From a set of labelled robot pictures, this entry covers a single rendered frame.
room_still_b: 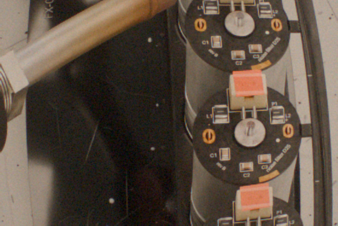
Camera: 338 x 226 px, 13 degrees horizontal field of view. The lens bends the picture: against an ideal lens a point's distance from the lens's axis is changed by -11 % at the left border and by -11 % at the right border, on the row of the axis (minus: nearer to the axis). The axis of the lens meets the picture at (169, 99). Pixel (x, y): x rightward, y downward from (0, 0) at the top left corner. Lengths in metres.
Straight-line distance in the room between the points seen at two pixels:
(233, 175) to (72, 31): 0.06
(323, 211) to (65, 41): 0.07
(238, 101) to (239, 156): 0.01
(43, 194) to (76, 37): 0.10
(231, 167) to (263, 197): 0.01
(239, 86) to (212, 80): 0.02
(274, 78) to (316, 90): 0.02
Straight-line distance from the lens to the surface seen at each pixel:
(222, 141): 0.34
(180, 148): 0.39
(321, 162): 0.34
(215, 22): 0.36
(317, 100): 0.35
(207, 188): 0.35
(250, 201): 0.33
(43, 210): 0.39
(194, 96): 0.37
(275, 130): 0.34
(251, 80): 0.34
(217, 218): 0.33
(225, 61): 0.35
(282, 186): 0.35
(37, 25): 0.42
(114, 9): 0.31
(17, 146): 0.41
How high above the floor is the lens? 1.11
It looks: 60 degrees down
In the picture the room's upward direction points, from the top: straight up
